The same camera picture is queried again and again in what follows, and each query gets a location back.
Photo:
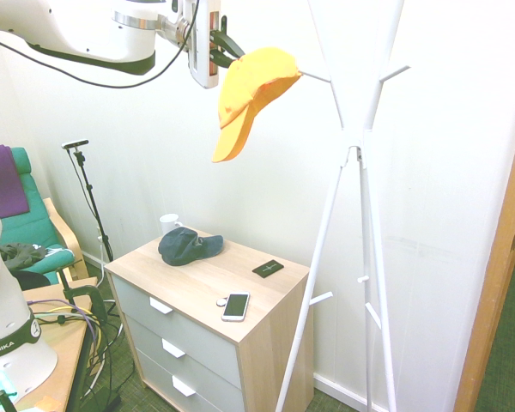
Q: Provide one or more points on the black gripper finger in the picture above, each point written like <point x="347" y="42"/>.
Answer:
<point x="221" y="58"/>
<point x="232" y="44"/>

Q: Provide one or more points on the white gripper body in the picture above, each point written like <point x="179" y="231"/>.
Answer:
<point x="202" y="43"/>

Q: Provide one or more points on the orange baseball cap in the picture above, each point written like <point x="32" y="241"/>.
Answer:
<point x="257" y="73"/>

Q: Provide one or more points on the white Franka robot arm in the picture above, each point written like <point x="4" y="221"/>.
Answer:
<point x="90" y="34"/>

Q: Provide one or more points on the dark blue cap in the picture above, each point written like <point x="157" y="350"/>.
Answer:
<point x="184" y="246"/>

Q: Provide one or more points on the white coat rack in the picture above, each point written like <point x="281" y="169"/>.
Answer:
<point x="355" y="137"/>

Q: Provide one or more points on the white mug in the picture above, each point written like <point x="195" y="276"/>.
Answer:
<point x="168" y="223"/>

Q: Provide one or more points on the black card with white print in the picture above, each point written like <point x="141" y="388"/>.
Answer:
<point x="268" y="268"/>

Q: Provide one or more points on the purple cloth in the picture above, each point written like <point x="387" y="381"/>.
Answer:
<point x="2" y="180"/>

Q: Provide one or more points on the white smartphone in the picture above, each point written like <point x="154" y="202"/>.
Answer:
<point x="236" y="305"/>

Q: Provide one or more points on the green wooden armchair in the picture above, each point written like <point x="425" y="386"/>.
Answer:
<point x="30" y="223"/>

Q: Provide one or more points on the grey drawer front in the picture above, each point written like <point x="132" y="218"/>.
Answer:
<point x="214" y="397"/>
<point x="189" y="326"/>
<point x="206" y="369"/>

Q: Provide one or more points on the dark green clamp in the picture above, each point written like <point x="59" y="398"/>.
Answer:
<point x="92" y="296"/>

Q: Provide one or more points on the dark crumpled garment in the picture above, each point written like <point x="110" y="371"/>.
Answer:
<point x="23" y="253"/>

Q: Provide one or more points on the light wood dresser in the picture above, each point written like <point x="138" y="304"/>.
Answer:
<point x="274" y="352"/>

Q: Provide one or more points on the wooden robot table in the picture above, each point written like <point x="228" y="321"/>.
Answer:
<point x="66" y="343"/>

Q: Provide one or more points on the orange sticky note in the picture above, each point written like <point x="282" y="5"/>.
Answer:
<point x="47" y="404"/>

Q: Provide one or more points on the black exterior camera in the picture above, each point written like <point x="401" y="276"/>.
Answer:
<point x="75" y="144"/>

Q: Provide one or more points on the black camera stand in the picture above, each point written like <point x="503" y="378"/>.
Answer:
<point x="90" y="193"/>

